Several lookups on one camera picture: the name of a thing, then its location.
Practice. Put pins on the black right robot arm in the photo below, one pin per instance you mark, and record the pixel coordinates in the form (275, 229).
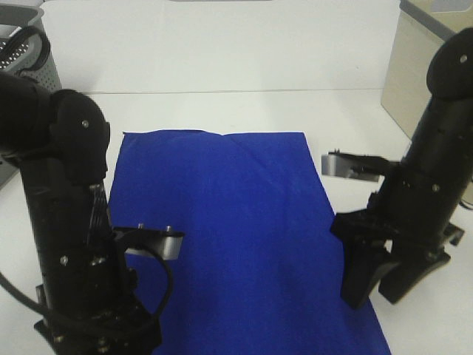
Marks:
(438, 162)

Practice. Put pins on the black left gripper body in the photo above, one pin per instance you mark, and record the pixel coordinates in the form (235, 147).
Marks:
(87, 299)

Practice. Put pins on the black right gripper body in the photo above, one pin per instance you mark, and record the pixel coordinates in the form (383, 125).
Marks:
(407, 221)

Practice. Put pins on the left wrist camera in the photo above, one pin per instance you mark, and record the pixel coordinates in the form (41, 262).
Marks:
(144, 241)

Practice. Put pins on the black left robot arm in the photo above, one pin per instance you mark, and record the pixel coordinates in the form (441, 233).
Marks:
(58, 141)

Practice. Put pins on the beige storage bin grey rim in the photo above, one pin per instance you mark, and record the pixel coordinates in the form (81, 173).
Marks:
(422, 28)

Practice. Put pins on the grey perforated plastic basket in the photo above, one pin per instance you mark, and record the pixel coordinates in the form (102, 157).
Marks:
(28, 78)

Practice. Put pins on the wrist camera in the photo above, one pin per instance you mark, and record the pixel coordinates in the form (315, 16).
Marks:
(357, 167)
(144, 241)

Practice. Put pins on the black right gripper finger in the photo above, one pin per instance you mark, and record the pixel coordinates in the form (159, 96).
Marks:
(365, 264)
(414, 266)

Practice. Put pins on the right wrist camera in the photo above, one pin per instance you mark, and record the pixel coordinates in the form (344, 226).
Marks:
(357, 167)

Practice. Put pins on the blue microfibre towel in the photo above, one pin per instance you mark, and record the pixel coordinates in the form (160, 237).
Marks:
(259, 271)

